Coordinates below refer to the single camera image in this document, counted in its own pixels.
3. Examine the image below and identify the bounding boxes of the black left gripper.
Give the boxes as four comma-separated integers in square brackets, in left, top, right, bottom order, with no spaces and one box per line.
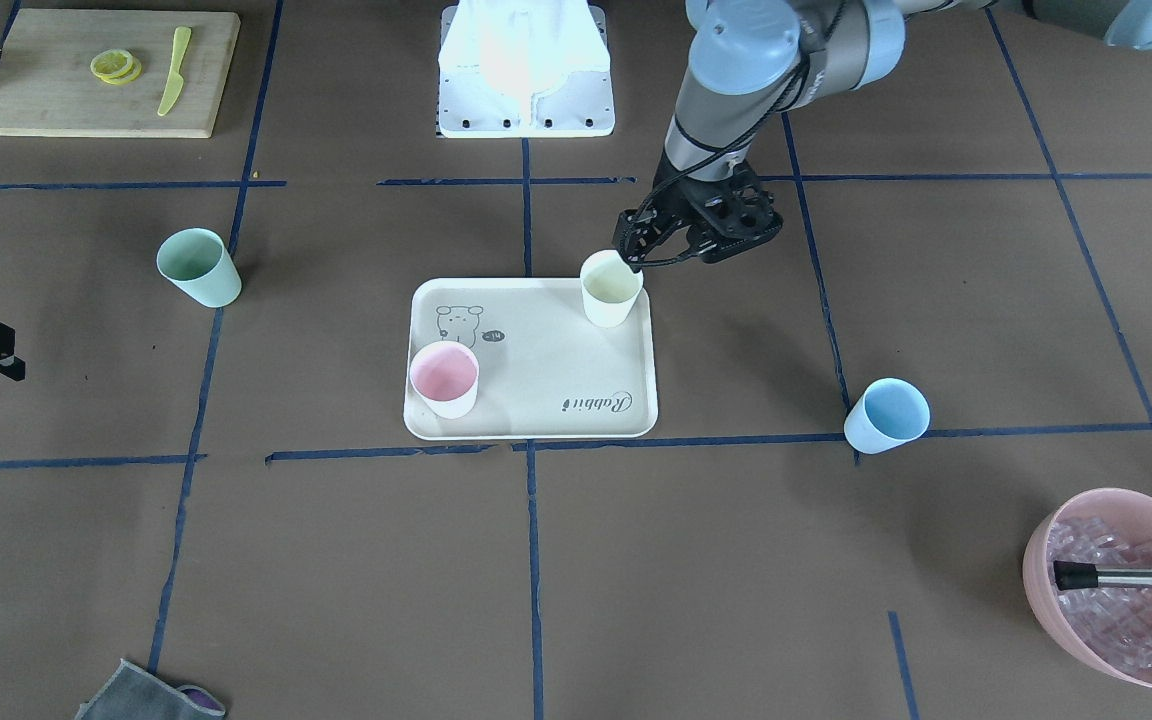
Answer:
[613,172,726,270]

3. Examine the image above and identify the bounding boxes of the cream yellow cup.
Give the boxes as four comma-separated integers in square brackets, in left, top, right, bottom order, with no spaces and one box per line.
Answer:
[579,249,644,328]

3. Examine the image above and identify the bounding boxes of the green cup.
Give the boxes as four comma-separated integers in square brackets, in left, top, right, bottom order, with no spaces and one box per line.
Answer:
[156,228,242,309]

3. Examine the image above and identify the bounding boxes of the pink cup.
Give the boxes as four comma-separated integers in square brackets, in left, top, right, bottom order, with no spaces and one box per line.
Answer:
[408,340,482,419]

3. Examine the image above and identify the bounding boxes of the blue cup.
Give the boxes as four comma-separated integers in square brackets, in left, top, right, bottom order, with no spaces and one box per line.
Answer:
[844,378,931,455]

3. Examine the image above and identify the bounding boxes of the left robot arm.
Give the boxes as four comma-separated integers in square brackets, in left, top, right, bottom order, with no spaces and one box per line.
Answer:
[611,1,952,272]

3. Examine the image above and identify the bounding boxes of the cream rabbit tray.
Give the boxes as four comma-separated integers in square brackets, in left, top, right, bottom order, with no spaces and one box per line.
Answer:
[403,278,659,441]

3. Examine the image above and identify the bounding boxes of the wooden cutting board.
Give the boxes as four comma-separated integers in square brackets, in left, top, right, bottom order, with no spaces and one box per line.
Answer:
[0,8,241,138]

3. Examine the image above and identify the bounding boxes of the lemon slices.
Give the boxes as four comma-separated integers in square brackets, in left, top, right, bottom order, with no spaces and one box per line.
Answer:
[90,47,143,86]

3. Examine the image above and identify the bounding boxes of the yellow plastic knife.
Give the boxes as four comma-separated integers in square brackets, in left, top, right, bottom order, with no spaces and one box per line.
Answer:
[156,26,192,118]

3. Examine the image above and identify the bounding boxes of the grey folded cloth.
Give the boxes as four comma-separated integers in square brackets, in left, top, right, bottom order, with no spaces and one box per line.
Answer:
[74,659,228,719]

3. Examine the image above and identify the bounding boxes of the metal black-tipped tongs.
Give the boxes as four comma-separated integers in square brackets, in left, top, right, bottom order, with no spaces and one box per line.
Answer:
[1051,560,1152,592]

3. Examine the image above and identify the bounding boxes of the pink bowl with ice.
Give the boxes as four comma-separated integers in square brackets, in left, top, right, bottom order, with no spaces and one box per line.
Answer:
[1021,488,1152,688]

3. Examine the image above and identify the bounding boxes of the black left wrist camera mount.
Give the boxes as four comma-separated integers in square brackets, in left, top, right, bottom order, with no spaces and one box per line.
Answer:
[687,161,785,264]

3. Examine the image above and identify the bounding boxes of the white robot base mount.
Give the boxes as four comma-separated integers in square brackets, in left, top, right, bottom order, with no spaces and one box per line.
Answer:
[435,1,616,138]

